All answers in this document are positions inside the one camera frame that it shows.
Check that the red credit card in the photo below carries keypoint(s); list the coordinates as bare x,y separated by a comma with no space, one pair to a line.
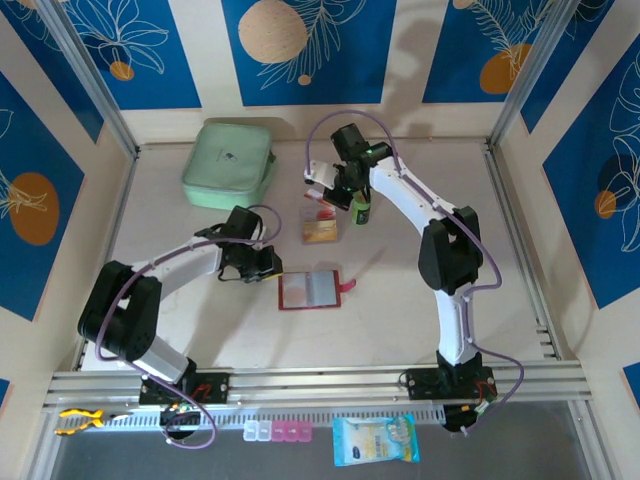
324,215

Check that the gold credit card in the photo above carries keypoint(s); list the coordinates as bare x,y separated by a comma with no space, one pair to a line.
322,233

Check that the red leather card holder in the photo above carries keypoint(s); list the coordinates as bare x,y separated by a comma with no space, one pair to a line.
325,290

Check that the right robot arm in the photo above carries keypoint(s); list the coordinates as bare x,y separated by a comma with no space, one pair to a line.
410,195

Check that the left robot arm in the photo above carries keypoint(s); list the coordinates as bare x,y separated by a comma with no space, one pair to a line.
190,260

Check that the green canister with dark label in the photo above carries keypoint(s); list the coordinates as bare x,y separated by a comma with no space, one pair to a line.
361,212

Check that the mint green zipper pouch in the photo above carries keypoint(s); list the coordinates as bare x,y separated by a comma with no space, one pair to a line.
225,160

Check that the white pink pill organizer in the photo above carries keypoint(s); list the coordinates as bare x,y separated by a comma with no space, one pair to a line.
277,431

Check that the black base connector housing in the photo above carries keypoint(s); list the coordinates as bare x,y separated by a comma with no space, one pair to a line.
177,420
457,420

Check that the blue wet wipes pack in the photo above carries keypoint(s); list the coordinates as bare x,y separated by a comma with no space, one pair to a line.
375,440

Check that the yellow black pliers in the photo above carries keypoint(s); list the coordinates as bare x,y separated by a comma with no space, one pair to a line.
75,414

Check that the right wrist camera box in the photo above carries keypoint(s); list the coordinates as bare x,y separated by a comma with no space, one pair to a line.
319,172

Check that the aluminium mounting rail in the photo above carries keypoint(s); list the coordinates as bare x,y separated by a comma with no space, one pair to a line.
320,380

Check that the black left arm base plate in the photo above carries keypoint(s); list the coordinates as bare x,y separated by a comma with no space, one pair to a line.
215,387

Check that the aluminium table side rail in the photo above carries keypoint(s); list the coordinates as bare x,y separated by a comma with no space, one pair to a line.
520,250
120,215

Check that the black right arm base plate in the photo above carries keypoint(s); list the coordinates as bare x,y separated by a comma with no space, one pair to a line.
420,382

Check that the aluminium frame post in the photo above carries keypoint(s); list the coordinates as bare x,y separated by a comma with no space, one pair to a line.
85,75
530,70

